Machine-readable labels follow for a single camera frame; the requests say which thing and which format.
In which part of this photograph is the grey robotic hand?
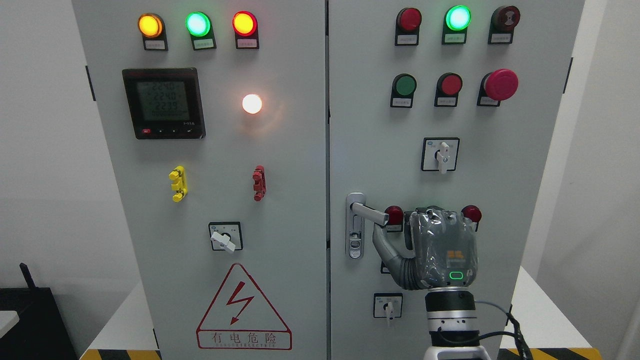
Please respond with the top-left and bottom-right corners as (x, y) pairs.
(372, 206), (478, 291)

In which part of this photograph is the silver door handle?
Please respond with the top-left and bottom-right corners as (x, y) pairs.
(345, 192), (389, 259)

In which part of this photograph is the grey right cabinet door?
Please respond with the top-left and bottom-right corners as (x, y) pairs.
(328, 0), (585, 360)

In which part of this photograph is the grey cabinet door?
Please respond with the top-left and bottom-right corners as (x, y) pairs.
(328, 0), (585, 360)
(72, 0), (327, 360)

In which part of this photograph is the grey left cabinet door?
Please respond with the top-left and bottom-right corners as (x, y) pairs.
(72, 0), (327, 360)

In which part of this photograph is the dark red indicator middle right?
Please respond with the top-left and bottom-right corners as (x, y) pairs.
(461, 205), (483, 232)

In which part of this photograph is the dark red indicator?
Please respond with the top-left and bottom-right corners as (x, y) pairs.
(384, 205), (404, 233)
(461, 205), (483, 232)
(394, 7), (422, 47)

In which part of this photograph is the dark red indicator middle left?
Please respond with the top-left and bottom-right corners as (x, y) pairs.
(384, 205), (404, 233)

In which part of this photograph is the red push button upper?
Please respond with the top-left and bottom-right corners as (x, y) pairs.
(434, 72), (463, 107)

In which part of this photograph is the green push button upper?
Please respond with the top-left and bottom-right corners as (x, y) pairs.
(390, 73), (418, 109)

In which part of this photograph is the red emergency stop button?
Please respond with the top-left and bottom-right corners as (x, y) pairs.
(477, 68), (519, 107)

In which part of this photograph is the red terminal connector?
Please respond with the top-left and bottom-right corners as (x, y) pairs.
(252, 165), (266, 202)

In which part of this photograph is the red electric warning sticker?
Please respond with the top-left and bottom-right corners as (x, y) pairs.
(196, 263), (293, 351)

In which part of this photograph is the green indicator light top right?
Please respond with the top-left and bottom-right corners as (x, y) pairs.
(441, 4), (472, 45)

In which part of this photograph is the green indicator light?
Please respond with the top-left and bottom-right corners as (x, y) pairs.
(441, 4), (472, 45)
(185, 11), (217, 51)

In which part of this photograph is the dark red indicator top right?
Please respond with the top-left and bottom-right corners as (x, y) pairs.
(394, 7), (422, 47)

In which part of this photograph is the dark buzzer indicator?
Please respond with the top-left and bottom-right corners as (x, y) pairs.
(487, 5), (521, 44)

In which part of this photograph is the white lit indicator light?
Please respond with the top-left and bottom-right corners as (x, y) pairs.
(241, 93), (263, 115)

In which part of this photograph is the yellow terminal connector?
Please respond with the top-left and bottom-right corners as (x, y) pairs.
(168, 165), (188, 203)

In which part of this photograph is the red lit indicator light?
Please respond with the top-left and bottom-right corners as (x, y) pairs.
(231, 10), (259, 50)

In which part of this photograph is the black digital power meter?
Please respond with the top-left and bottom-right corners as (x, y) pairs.
(122, 67), (206, 140)

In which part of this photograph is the green indicator light top left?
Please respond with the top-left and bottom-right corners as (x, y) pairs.
(185, 11), (217, 51)

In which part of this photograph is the yellow indicator light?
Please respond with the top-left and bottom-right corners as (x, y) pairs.
(137, 13), (169, 51)

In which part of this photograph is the black box with antenna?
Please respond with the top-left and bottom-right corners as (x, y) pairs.
(0, 263), (78, 360)

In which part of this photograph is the white selector switch lower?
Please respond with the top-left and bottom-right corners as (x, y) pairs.
(372, 292), (403, 327)

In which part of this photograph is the white selector switch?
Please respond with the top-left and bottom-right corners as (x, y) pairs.
(372, 292), (403, 327)
(420, 137), (460, 174)

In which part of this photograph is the white selector switch upper right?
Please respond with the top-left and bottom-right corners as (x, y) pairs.
(420, 137), (460, 174)

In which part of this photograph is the white selector switch left door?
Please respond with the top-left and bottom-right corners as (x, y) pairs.
(208, 221), (243, 253)

